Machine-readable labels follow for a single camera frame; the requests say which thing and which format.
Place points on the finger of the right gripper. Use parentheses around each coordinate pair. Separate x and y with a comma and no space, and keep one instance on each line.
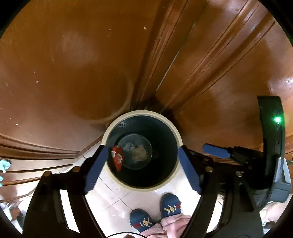
(239,153)
(246,166)

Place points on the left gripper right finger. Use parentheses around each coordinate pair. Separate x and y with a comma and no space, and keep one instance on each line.
(240,215)

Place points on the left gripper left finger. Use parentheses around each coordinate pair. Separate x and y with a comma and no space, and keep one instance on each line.
(45,216)

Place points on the red snack wrapper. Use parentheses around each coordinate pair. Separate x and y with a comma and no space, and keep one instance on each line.
(118,157)

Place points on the beige rimmed trash bin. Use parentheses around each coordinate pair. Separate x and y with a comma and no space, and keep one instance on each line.
(160,138)

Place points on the right blue slipper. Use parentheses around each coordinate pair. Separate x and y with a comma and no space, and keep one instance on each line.
(170,205)

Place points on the blue slipper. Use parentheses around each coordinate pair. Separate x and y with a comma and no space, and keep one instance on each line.
(170,205)
(140,220)

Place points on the left blue slipper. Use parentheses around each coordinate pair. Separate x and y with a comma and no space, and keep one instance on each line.
(140,220)

